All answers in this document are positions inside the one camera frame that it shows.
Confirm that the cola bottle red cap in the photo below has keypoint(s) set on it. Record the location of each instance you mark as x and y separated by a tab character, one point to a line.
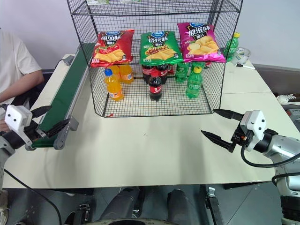
155	87

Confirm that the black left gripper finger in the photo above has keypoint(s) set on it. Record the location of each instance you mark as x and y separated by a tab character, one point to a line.
57	128
41	111

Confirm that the black metal bracket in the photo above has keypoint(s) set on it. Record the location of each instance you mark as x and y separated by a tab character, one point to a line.
84	212
215	206

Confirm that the orange soda bottle blue cap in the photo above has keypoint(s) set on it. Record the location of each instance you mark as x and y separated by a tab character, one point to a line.
113	87

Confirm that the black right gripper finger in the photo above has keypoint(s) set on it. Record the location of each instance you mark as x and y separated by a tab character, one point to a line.
216	139
228	114

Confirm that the red potato chip bag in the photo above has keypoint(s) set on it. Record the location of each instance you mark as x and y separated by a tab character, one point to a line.
112	50

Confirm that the white marker pen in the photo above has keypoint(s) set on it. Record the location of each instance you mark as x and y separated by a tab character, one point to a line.
246	66

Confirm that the green conveyor belt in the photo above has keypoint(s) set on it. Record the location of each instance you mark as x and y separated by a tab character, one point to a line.
65	89

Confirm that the green soda bottle yellow cap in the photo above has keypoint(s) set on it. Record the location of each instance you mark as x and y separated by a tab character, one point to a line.
193	84
231	48

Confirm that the green potato chip bag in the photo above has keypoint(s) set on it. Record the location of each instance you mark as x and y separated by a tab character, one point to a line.
160	48

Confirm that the person in white shirt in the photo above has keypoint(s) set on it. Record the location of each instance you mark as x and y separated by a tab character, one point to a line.
14	65

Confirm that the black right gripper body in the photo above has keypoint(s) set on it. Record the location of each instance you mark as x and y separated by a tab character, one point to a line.
242	137

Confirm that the grey device box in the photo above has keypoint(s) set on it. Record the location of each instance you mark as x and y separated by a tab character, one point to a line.
293	112

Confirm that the magenta potato chip bag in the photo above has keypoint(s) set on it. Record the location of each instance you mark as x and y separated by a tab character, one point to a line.
201	43

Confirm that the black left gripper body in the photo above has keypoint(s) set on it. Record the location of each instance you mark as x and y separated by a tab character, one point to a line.
32	132

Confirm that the dark rounded shape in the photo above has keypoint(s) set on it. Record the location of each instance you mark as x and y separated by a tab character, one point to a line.
123	204

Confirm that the clear plastic container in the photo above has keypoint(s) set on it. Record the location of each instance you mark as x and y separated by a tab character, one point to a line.
243	54

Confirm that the white sneaker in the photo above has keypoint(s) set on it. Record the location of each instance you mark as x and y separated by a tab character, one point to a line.
287	98

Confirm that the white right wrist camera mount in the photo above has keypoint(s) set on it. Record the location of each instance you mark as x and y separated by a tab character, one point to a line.
256	123

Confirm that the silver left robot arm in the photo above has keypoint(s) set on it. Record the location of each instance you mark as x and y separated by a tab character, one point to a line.
5	150

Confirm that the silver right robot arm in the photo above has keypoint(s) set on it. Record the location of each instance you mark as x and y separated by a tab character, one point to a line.
281	145

